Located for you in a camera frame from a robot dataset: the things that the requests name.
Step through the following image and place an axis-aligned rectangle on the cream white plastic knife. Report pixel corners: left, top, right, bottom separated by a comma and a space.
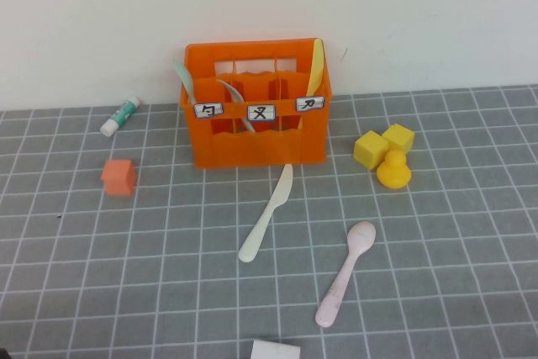
237, 163, 294, 263

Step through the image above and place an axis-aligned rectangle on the grey plastic fork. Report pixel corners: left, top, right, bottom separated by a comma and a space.
216, 79, 256, 134

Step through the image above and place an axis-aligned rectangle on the pink plastic spoon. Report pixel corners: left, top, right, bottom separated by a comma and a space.
314, 220, 377, 329

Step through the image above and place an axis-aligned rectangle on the yellow plastic knife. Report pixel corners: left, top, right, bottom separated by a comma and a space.
297, 38, 325, 131

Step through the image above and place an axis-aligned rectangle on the orange plastic cutlery holder crate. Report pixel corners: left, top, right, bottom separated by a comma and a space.
178, 37, 334, 170

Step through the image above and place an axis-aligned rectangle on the salmon orange cube block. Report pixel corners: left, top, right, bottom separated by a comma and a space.
100, 159, 137, 197

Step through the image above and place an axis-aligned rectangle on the white and green glue stick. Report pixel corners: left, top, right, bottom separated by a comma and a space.
99, 95, 141, 138

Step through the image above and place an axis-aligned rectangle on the white paper sheet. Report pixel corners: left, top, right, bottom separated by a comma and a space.
251, 338, 302, 359

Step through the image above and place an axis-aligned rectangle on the paper label with spoon character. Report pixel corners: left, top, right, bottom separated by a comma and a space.
193, 102, 224, 119

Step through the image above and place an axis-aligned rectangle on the mint green plastic spoon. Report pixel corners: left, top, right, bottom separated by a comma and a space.
172, 60, 198, 104

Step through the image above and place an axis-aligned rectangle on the paper label with fork character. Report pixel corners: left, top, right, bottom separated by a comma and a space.
245, 103, 277, 122

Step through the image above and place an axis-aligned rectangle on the paper label with knife character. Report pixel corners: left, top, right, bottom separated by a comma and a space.
295, 95, 325, 113

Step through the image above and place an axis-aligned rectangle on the yellow foam cube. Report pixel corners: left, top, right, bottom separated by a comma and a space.
382, 123, 416, 154
353, 130, 391, 171

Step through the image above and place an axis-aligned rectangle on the yellow rubber duck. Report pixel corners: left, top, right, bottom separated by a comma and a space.
376, 149, 412, 190

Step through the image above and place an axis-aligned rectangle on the grey grid pattern mat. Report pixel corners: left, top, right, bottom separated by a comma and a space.
0, 85, 538, 359

